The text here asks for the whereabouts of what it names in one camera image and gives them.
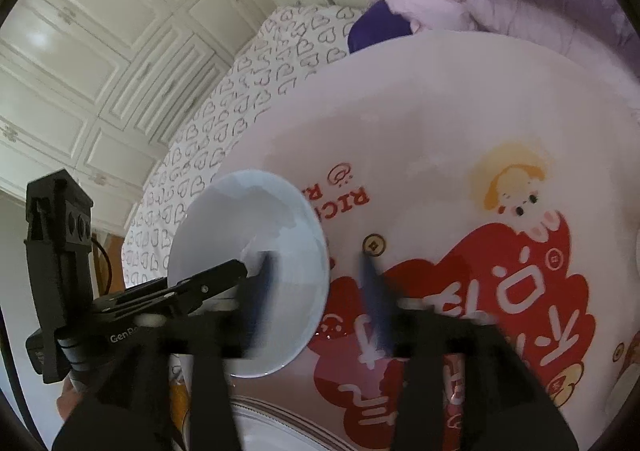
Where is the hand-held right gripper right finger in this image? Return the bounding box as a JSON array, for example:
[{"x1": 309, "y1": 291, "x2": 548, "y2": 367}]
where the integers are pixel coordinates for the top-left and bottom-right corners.
[{"x1": 360, "y1": 256, "x2": 578, "y2": 451}]

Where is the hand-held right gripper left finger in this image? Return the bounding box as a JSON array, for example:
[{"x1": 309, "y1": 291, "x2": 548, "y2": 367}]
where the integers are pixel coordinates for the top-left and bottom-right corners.
[{"x1": 52, "y1": 253, "x2": 281, "y2": 451}]

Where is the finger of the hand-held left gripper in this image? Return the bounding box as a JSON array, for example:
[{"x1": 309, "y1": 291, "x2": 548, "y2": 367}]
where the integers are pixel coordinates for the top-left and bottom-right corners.
[{"x1": 165, "y1": 258, "x2": 249, "y2": 316}]

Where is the white footed bowl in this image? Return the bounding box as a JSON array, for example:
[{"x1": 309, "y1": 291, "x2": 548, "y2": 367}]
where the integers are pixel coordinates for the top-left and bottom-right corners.
[{"x1": 167, "y1": 170, "x2": 331, "y2": 379}]

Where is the large grey-rimmed white plate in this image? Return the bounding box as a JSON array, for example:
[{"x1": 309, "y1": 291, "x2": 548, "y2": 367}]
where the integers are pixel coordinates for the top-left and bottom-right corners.
[{"x1": 227, "y1": 395, "x2": 351, "y2": 451}]

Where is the person's left hand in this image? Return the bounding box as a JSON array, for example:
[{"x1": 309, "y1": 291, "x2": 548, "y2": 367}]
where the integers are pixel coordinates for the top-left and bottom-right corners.
[{"x1": 56, "y1": 373, "x2": 93, "y2": 424}]

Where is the round pink printed table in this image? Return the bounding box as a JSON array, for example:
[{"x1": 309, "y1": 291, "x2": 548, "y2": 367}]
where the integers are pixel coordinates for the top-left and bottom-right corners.
[{"x1": 170, "y1": 28, "x2": 640, "y2": 451}]

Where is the heart print white mattress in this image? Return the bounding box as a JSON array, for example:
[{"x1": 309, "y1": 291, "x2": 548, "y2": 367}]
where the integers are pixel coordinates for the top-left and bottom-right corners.
[{"x1": 120, "y1": 4, "x2": 361, "y2": 292}]

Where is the cream panelled wardrobe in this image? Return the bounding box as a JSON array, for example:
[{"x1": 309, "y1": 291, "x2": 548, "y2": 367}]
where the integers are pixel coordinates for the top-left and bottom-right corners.
[{"x1": 0, "y1": 0, "x2": 281, "y2": 232}]

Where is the dark purple cloth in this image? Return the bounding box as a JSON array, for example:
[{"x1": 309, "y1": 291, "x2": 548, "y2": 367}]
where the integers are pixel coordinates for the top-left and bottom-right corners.
[{"x1": 347, "y1": 0, "x2": 416, "y2": 54}]

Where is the pale pink folded blanket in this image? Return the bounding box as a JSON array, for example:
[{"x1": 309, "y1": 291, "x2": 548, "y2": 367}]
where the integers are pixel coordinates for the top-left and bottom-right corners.
[{"x1": 385, "y1": 0, "x2": 640, "y2": 97}]

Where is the thin dark cable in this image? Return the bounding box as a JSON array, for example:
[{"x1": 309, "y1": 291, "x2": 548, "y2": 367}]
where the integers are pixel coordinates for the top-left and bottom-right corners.
[{"x1": 94, "y1": 238, "x2": 115, "y2": 293}]

